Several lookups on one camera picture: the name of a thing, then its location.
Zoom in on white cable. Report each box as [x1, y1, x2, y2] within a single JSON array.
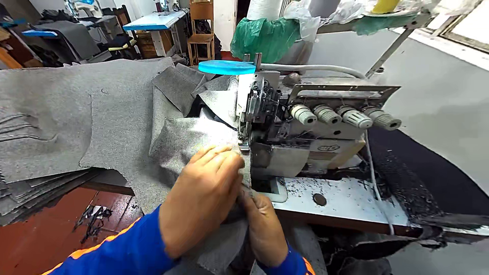
[[364, 130, 395, 236]]

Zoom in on window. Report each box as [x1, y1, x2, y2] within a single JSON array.
[[395, 0, 489, 71]]

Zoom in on bright blue oval disc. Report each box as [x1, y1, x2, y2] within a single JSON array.
[[198, 60, 256, 75]]

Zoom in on wooden drawer cabinet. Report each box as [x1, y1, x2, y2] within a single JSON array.
[[135, 30, 174, 59]]

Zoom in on wooden chair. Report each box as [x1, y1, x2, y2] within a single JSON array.
[[187, 0, 215, 66]]

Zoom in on green plastic wrap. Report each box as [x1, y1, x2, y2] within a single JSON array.
[[352, 14, 418, 36]]

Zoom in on pile of dark cloth remnants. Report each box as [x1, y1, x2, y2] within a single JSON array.
[[315, 225, 447, 275]]

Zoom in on clear plastic bag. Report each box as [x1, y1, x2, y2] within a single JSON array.
[[283, 3, 321, 43]]

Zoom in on person's left hand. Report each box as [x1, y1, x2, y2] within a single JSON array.
[[159, 144, 245, 260]]

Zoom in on white flexible tube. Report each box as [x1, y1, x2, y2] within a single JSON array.
[[260, 63, 368, 80]]

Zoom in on person's right forearm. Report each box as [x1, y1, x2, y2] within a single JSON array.
[[256, 242, 316, 275]]

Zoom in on overlock sewing machine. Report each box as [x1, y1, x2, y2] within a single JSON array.
[[236, 53, 402, 181]]

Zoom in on metal thread stand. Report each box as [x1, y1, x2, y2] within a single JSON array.
[[296, 13, 432, 79]]

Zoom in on large grey fabric panels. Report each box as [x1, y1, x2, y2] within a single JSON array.
[[0, 57, 245, 215]]

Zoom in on yellow thread cone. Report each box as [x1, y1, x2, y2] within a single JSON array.
[[371, 0, 401, 15]]

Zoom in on clear crumpled plastic wrap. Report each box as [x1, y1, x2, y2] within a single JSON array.
[[327, 0, 377, 24]]

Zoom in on person's left forearm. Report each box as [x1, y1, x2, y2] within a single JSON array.
[[41, 205, 181, 275]]

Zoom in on stack of grey fabric pieces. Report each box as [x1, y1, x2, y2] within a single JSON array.
[[0, 167, 101, 227]]

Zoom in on grey woven fabric piece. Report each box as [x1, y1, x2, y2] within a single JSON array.
[[150, 117, 253, 214]]

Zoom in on dark navy fabric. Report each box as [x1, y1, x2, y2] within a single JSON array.
[[368, 128, 489, 217]]

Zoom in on white thread cone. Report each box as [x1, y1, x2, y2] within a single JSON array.
[[247, 0, 283, 21]]

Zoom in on pile of black fabric scraps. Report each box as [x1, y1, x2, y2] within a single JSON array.
[[73, 205, 113, 245]]

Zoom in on black mesh fabric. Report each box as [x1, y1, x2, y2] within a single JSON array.
[[372, 151, 444, 222]]

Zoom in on person's right hand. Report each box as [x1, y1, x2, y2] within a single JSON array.
[[238, 185, 289, 267]]

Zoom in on sewing table with grey cloth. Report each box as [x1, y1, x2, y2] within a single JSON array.
[[22, 15, 121, 63]]

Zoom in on green plastic bag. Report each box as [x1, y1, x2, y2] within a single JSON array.
[[230, 18, 301, 64]]

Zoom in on blue edged sewing table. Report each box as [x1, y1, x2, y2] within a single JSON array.
[[123, 0, 190, 58]]

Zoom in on white sewing machine table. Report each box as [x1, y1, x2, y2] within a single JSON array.
[[250, 176, 489, 243]]

